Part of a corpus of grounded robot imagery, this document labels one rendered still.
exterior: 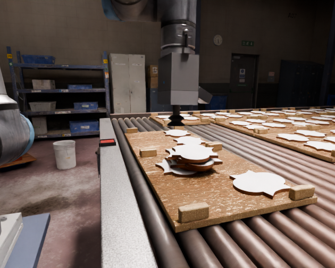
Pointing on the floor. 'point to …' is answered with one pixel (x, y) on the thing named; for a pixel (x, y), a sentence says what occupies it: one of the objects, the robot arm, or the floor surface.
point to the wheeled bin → (217, 101)
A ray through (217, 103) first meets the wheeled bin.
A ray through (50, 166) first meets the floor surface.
